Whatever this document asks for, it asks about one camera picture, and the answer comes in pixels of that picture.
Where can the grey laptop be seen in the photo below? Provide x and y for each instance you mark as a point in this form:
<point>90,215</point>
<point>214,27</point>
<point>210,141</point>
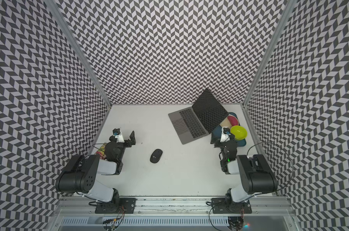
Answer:
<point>199,120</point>

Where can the lime green bowl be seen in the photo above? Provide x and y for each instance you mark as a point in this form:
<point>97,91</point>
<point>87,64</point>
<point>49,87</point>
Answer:
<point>239,132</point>

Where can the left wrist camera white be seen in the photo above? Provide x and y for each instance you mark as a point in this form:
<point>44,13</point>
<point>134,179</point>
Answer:
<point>118,136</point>

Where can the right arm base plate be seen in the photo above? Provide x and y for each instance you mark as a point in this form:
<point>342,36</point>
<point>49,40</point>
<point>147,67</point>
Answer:
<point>220,206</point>

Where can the black wireless mouse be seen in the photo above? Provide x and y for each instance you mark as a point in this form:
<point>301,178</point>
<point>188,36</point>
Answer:
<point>156,156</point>

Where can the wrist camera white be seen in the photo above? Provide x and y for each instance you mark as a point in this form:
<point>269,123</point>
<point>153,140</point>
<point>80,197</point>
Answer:
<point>118,136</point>
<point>225,135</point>

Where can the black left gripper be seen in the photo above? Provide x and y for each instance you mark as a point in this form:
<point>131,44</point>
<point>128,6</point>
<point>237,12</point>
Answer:
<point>132,140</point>

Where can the beige plate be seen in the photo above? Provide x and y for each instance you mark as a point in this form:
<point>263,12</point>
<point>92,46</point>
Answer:
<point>226,123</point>

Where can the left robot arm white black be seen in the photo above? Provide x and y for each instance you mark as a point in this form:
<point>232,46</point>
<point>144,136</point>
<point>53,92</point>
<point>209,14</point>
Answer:
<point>79,176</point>

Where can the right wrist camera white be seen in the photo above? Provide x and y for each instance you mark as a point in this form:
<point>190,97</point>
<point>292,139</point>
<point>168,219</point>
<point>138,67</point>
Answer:
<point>225,135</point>

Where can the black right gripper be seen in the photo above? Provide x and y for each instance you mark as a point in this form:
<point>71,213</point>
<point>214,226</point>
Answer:
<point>217,142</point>

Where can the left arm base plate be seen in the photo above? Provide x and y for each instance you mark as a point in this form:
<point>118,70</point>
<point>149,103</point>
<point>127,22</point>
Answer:
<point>125,205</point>

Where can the teal tray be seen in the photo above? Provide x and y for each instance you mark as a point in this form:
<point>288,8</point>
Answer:
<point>217,132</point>

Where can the Fox's candy bag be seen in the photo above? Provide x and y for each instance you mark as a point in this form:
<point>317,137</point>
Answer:
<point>101,151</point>

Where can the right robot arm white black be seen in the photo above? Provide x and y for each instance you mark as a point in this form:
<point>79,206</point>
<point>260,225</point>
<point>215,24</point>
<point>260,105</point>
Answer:
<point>255,173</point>

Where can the aluminium front rail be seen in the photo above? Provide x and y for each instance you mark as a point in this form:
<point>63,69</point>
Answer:
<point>177,206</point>

